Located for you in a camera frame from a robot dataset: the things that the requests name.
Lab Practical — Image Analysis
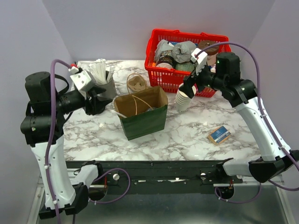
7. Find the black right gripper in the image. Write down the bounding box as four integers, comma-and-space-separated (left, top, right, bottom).
178, 59, 226, 98

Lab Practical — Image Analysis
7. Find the single white straw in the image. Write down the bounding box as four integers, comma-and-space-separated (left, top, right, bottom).
113, 111, 127, 118

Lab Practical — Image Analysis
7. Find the brown cardboard cup carrier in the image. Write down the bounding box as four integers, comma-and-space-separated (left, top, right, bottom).
127, 76, 147, 92

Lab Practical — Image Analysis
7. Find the brown green paper bag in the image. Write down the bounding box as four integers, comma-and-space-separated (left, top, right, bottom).
114, 85, 168, 140

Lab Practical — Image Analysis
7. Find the black plastic cup lid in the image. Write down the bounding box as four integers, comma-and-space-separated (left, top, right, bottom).
146, 107, 157, 112

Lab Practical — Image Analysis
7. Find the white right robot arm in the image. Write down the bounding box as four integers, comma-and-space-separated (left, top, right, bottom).
179, 48, 299, 183

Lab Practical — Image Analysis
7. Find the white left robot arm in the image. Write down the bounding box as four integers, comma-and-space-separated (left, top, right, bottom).
20, 71, 112, 219

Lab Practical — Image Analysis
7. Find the green netted melon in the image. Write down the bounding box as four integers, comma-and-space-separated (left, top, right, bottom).
175, 62, 194, 72

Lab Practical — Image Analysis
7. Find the stack of paper cups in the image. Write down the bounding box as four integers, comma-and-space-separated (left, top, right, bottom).
175, 89, 194, 113

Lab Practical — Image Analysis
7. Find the red plastic shopping basket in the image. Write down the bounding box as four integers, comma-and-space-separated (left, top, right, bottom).
144, 29, 229, 93

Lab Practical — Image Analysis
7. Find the grey plastic mailer bag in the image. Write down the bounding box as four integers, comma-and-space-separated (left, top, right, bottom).
154, 39, 197, 63

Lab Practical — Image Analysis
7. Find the black labelled tub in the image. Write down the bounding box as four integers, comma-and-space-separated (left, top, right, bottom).
156, 50, 176, 69

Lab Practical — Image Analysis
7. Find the brown lidded round box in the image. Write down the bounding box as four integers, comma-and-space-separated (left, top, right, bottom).
198, 40, 219, 66

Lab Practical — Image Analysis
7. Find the blue orange card box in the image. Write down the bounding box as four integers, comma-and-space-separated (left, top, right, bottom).
207, 126, 231, 145

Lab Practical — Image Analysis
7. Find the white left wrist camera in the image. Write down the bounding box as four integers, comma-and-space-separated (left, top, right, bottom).
68, 66, 94, 99

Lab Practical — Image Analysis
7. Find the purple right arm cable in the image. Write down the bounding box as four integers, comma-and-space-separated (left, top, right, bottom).
195, 42, 299, 203

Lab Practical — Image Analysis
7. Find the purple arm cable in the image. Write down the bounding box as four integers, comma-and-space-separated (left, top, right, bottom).
44, 59, 131, 224
195, 42, 299, 203

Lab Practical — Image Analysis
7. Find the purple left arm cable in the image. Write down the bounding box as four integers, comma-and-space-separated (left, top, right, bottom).
44, 59, 131, 224

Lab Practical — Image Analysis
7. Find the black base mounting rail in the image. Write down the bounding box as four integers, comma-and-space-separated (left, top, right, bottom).
65, 160, 243, 196

